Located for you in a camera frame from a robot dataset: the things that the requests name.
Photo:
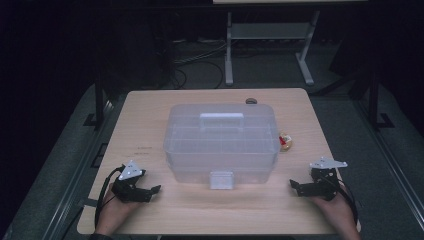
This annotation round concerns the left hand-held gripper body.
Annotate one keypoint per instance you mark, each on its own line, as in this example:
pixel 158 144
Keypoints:
pixel 128 191

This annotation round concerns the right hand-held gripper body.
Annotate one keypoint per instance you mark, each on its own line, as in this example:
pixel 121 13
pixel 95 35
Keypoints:
pixel 321 185

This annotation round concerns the clear plastic storage box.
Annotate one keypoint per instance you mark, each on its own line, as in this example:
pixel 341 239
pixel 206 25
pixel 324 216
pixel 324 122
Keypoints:
pixel 221 143

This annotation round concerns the person's left hand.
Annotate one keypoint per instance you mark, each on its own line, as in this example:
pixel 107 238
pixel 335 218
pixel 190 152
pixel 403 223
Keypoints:
pixel 115 210

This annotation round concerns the person's right hand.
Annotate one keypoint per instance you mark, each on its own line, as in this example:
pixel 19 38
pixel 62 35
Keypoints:
pixel 338 216

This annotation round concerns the grey tape strip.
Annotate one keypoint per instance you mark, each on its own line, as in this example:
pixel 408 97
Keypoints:
pixel 89 202

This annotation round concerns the white metal stand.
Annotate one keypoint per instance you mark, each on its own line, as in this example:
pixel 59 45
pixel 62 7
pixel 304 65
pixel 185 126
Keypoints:
pixel 266 31

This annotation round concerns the aluminium frame rail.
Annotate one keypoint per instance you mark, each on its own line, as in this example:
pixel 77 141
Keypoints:
pixel 395 166
pixel 63 216

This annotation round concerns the black metal stand post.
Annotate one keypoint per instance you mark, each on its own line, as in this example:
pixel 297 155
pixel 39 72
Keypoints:
pixel 374 100
pixel 99 100

